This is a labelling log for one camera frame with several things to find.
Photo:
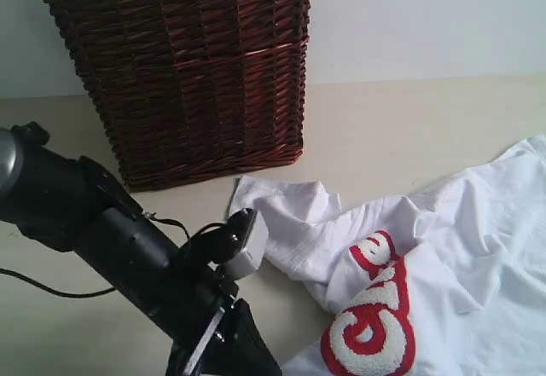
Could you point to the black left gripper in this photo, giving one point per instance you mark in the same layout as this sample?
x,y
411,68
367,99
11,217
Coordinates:
x,y
230,343

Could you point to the white t-shirt with red print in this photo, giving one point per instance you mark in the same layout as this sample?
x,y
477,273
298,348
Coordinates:
x,y
449,280

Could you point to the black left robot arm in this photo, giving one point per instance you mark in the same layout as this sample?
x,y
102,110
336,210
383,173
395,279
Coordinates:
x,y
190,292

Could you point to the dark brown wicker basket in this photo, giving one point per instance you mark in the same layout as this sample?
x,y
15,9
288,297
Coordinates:
x,y
191,90

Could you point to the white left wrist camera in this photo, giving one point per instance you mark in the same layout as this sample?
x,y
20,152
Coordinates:
x,y
239,246

